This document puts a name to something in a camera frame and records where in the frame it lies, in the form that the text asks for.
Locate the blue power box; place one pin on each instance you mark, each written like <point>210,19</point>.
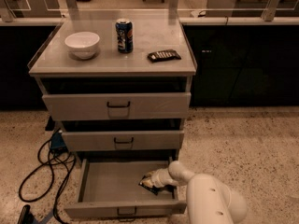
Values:
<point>57,143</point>

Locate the dark counter cabinet left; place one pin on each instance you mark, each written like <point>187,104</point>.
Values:
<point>18,46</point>

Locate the grey drawer cabinet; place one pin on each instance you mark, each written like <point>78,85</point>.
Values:
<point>109,71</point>

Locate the background desk left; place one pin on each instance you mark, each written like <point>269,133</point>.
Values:
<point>34,8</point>

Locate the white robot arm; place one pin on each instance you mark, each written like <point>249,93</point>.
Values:
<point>209,201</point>

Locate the grey bottom drawer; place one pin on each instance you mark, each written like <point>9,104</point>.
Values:
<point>111,189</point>

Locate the white ceramic bowl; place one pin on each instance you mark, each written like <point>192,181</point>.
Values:
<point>83,45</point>

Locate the dark counter cabinet right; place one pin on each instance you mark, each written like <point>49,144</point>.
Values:
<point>244,65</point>

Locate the background desk right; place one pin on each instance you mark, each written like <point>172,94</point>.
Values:
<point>249,8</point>

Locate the grey top drawer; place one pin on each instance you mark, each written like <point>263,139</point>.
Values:
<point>165,105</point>

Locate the background desk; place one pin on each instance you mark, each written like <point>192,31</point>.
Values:
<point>249,8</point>
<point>34,8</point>

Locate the grey drawer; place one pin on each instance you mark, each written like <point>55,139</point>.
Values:
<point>111,189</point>
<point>133,140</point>
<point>165,105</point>

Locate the blue pepsi can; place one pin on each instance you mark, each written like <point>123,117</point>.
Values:
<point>124,30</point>

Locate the black object on floor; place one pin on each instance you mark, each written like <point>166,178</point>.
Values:
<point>26,217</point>

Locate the dark counter cabinet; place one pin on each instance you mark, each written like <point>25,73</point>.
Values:
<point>244,65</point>
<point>18,46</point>

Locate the grey middle drawer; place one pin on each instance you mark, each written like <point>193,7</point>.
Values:
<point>133,140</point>

